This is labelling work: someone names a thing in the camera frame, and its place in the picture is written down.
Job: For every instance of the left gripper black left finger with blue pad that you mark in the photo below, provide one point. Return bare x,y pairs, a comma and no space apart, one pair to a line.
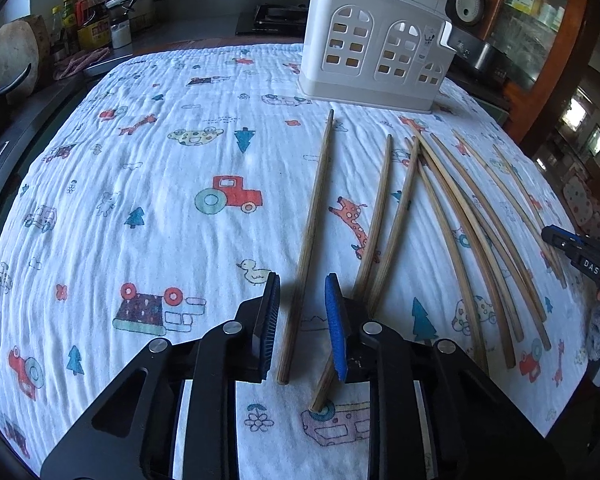
129,430

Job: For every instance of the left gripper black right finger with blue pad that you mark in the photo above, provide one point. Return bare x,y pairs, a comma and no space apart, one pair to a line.
433,412

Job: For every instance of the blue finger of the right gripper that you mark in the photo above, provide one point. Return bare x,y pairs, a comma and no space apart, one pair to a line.
556,236

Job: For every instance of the light bamboo chopstick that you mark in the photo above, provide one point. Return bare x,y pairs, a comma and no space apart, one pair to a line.
418,163
505,312
491,246
501,239
533,230

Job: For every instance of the wooden glass cabinet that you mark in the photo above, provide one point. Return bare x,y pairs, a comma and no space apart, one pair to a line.
547,44

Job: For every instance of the black rice cooker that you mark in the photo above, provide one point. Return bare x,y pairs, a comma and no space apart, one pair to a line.
477,55

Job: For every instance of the white patterned cloth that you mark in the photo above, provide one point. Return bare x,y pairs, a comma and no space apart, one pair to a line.
184,178

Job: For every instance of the white plastic utensil holder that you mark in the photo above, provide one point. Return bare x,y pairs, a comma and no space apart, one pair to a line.
380,53

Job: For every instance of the black wok pan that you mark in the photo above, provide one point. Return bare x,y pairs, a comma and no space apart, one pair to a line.
0,105

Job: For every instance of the black gas stove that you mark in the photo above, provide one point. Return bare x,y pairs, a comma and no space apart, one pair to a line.
274,20

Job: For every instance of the pink rag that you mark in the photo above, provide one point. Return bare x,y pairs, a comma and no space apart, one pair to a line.
78,62

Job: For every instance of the white seasoning jar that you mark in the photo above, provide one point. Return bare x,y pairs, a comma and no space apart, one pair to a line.
120,32

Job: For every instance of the round wooden cutting board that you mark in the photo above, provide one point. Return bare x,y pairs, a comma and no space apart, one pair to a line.
18,50

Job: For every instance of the green cap bottle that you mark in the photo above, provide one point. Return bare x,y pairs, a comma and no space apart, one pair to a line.
69,21

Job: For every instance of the cooking oil bottle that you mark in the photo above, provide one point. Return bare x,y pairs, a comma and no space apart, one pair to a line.
93,24

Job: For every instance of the steel pressure cooker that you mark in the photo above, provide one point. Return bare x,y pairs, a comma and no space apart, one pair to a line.
141,13

